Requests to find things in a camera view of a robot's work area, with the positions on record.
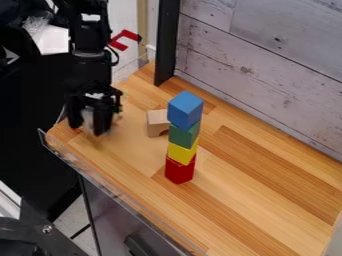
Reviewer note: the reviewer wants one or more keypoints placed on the green cube block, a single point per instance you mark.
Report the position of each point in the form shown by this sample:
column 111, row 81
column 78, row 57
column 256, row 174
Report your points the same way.
column 182, row 136

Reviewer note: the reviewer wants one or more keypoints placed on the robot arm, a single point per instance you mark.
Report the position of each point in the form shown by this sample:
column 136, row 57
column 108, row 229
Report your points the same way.
column 91, row 30

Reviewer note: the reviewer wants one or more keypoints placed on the wooden arch block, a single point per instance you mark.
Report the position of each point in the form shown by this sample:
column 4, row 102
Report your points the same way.
column 156, row 121

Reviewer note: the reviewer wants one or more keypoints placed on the black post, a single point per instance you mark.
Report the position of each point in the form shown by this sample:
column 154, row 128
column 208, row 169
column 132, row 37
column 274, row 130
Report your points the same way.
column 167, row 40

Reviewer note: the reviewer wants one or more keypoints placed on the blue cube block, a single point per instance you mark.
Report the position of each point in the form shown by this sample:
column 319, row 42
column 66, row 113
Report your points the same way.
column 185, row 110

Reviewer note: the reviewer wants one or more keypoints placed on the red cube block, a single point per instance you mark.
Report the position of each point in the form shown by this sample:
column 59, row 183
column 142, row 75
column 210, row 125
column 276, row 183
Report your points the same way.
column 179, row 171

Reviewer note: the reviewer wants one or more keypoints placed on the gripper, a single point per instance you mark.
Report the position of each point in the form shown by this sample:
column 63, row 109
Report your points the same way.
column 91, row 75

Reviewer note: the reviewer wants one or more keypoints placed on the yellow cube block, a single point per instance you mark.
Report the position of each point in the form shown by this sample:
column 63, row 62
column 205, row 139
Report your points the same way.
column 180, row 154

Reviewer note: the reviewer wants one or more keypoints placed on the red clamp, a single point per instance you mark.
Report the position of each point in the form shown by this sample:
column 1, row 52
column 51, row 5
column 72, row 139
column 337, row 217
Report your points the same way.
column 122, row 38

